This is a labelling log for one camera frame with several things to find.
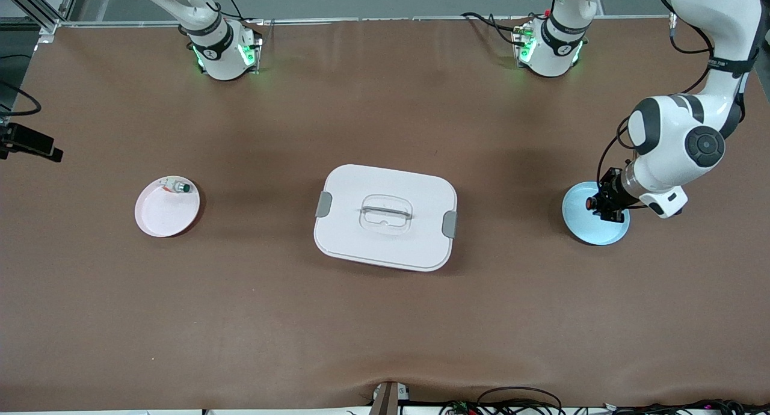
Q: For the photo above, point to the green push-button switch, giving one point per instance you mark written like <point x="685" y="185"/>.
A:
<point x="180" y="187"/>

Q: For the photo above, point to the white lidded storage box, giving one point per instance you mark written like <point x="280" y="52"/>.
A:
<point x="385" y="240"/>

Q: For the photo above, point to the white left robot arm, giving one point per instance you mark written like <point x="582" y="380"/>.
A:
<point x="668" y="132"/>

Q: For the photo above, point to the pink round plate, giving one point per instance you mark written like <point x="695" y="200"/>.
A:
<point x="165" y="213"/>

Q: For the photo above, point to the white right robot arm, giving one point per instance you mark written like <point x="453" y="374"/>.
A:
<point x="219" y="60"/>

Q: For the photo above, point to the light blue round plate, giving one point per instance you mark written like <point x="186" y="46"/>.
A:
<point x="592" y="231"/>

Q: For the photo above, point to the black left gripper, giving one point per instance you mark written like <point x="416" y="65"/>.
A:
<point x="612" y="190"/>

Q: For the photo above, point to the metal table edge bracket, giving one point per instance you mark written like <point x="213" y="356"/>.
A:
<point x="388" y="400"/>

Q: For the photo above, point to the aluminium frame profile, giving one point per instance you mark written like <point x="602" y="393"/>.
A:
<point x="36" y="9"/>

